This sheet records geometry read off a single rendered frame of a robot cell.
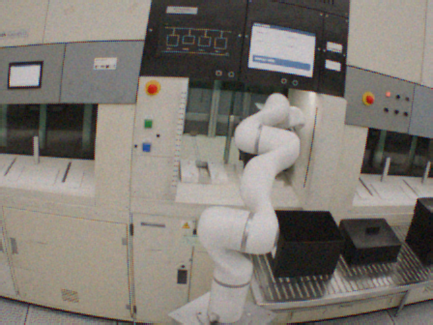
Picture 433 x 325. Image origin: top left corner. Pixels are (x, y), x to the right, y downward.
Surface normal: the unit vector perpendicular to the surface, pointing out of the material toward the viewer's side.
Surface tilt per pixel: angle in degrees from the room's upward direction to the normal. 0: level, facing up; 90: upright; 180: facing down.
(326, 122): 90
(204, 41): 90
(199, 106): 90
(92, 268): 90
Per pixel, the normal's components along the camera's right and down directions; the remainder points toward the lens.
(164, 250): 0.11, 0.37
